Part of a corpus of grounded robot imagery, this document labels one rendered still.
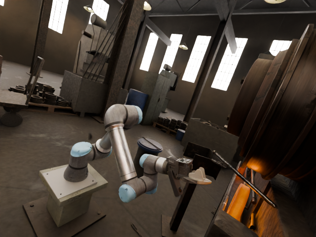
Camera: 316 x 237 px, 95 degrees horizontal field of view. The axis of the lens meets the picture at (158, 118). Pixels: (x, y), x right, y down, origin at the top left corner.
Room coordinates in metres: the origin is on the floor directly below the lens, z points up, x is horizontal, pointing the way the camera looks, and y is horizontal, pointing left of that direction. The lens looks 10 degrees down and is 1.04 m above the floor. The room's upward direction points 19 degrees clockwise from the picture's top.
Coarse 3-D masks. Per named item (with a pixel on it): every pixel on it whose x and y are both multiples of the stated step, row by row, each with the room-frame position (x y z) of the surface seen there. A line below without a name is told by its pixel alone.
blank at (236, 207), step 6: (240, 186) 0.49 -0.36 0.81; (246, 186) 0.51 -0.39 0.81; (240, 192) 0.47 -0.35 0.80; (246, 192) 0.47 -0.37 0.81; (234, 198) 0.48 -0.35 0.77; (240, 198) 0.45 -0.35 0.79; (246, 198) 0.45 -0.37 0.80; (234, 204) 0.44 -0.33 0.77; (240, 204) 0.44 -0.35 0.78; (228, 210) 0.50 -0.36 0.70; (234, 210) 0.44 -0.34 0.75; (240, 210) 0.43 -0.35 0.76; (234, 216) 0.43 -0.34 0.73
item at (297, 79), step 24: (312, 24) 0.40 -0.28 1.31; (312, 48) 0.34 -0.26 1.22; (288, 72) 0.33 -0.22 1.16; (312, 72) 0.32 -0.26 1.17; (288, 96) 0.32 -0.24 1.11; (312, 96) 0.30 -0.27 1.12; (264, 120) 0.33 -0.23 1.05; (288, 120) 0.31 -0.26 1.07; (264, 144) 0.35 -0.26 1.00; (288, 144) 0.32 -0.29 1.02; (264, 168) 0.38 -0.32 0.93
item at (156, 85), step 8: (152, 72) 4.13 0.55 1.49; (144, 80) 4.24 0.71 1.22; (152, 80) 4.09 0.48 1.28; (160, 80) 4.15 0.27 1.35; (168, 80) 4.48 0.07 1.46; (144, 88) 4.19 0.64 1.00; (152, 88) 4.04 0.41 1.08; (160, 88) 4.25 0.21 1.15; (152, 96) 4.05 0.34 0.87; (160, 96) 4.36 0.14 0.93; (152, 104) 4.15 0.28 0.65; (160, 104) 4.48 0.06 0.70; (144, 112) 4.04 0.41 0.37; (152, 112) 4.25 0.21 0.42; (144, 120) 4.04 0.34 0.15; (152, 120) 4.36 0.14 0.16
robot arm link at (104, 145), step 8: (128, 112) 0.78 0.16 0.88; (136, 112) 0.83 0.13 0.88; (128, 120) 0.79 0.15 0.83; (136, 120) 0.84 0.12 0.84; (128, 128) 0.85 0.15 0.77; (104, 136) 0.92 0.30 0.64; (96, 144) 0.94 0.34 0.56; (104, 144) 0.92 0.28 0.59; (96, 152) 0.92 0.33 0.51; (104, 152) 0.94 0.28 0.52
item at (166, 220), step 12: (192, 144) 1.21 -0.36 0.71; (192, 156) 1.21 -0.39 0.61; (204, 156) 1.22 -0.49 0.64; (216, 156) 1.07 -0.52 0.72; (192, 168) 0.95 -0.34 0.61; (204, 168) 0.96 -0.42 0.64; (216, 168) 0.96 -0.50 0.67; (192, 192) 1.04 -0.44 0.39; (180, 204) 1.04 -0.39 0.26; (168, 216) 1.16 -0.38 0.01; (180, 216) 1.04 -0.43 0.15; (168, 228) 1.04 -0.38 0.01; (180, 228) 1.08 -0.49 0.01
